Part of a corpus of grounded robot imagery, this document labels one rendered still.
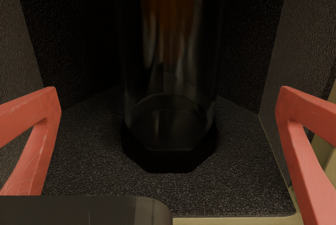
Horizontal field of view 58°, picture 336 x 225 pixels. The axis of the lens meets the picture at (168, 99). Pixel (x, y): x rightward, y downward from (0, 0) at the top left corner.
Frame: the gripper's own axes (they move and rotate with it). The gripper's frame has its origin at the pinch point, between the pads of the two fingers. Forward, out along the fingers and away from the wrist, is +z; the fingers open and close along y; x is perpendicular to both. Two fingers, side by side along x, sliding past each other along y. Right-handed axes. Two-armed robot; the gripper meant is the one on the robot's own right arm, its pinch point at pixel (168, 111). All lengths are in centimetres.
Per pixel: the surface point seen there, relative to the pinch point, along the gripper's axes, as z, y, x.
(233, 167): 10.6, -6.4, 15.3
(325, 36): 10.0, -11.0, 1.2
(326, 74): 8.4, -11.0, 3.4
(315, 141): 8.1, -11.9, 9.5
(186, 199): 6.8, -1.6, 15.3
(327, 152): 8.1, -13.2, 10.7
